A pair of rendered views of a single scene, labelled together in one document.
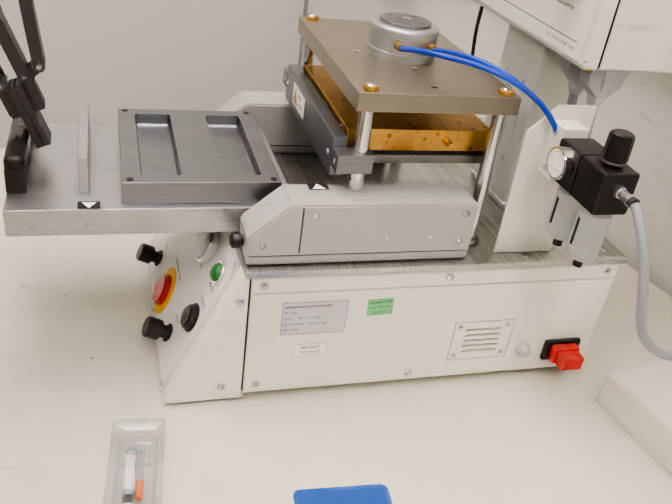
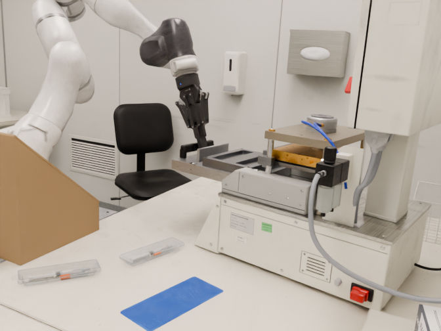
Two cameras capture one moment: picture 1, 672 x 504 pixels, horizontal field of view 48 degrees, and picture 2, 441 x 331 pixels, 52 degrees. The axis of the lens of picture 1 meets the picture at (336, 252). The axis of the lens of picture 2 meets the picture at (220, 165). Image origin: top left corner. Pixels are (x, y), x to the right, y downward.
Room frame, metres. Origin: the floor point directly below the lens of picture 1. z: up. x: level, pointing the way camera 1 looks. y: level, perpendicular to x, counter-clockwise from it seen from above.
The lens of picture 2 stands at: (-0.01, -0.86, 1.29)
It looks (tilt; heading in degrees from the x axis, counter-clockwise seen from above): 14 degrees down; 56
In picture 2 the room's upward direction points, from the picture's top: 3 degrees clockwise
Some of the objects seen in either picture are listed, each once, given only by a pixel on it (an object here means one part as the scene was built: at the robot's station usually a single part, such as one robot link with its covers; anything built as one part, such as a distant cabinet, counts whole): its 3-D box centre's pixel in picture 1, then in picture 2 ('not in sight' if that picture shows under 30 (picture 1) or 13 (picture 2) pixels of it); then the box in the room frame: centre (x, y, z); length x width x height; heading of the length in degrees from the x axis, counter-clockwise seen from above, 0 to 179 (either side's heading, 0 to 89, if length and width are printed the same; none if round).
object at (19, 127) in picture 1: (20, 144); (197, 148); (0.72, 0.35, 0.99); 0.15 x 0.02 x 0.04; 19
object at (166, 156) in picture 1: (194, 152); (244, 161); (0.79, 0.18, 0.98); 0.20 x 0.17 x 0.03; 19
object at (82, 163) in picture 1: (151, 161); (231, 161); (0.77, 0.22, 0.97); 0.30 x 0.22 x 0.08; 109
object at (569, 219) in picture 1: (580, 190); (329, 178); (0.70, -0.23, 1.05); 0.15 x 0.05 x 0.15; 19
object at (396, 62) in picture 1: (427, 81); (327, 142); (0.85, -0.08, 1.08); 0.31 x 0.24 x 0.13; 19
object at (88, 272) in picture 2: not in sight; (60, 273); (0.23, 0.15, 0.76); 0.18 x 0.06 x 0.02; 172
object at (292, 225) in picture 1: (352, 223); (264, 187); (0.71, -0.01, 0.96); 0.26 x 0.05 x 0.07; 109
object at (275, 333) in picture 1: (363, 261); (304, 228); (0.84, -0.04, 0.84); 0.53 x 0.37 x 0.17; 109
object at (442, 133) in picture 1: (395, 91); (317, 146); (0.85, -0.04, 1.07); 0.22 x 0.17 x 0.10; 19
